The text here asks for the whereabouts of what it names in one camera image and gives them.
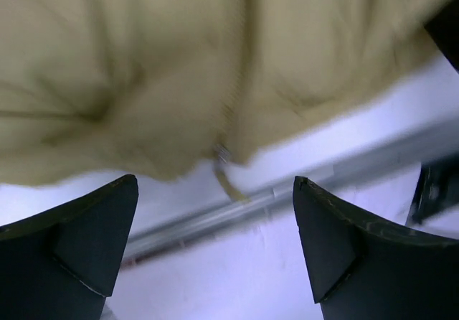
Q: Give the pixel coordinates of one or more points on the aluminium front table rail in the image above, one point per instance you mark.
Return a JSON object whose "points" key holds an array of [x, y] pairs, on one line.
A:
{"points": [[433, 142]]}

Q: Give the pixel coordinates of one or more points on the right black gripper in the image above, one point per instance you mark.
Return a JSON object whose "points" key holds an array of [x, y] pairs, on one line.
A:
{"points": [[444, 30]]}

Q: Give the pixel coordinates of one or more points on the olive green hooded jacket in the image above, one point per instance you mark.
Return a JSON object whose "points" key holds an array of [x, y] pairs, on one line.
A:
{"points": [[153, 87]]}

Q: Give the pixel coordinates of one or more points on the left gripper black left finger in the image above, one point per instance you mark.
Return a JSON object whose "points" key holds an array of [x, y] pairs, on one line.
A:
{"points": [[63, 263]]}

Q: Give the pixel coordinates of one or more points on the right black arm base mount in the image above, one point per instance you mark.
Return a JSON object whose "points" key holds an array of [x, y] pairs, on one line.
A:
{"points": [[436, 190]]}

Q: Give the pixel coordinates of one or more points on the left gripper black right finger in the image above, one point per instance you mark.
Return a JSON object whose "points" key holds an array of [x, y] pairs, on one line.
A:
{"points": [[362, 266]]}

